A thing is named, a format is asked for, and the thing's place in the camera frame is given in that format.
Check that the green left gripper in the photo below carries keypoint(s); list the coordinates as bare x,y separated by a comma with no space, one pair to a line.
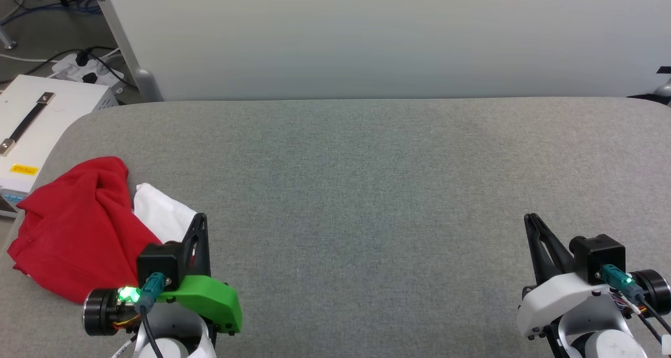
209,295

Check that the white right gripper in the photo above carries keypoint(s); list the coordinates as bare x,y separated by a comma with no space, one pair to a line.
555,300

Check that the red and white shirt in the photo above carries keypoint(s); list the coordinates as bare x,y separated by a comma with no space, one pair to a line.
78,227

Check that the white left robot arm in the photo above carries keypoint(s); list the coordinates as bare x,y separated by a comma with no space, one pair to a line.
173,347

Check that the white power strip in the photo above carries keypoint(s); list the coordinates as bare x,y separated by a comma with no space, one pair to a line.
68,67

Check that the white partition panel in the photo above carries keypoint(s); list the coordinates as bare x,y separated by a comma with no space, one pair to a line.
393,33

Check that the grey metal furniture leg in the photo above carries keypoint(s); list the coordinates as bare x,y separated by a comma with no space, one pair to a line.
7,41

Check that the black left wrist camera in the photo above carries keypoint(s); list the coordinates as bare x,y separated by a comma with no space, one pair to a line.
160,261

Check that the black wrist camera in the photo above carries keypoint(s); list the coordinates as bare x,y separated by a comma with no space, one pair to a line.
160,261
597,253

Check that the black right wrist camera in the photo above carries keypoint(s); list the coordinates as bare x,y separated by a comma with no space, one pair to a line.
597,253

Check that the grey post with black tape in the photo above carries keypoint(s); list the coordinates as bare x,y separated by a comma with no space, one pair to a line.
664,89

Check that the grey metal partition post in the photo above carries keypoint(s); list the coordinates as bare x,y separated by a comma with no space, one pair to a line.
128,49

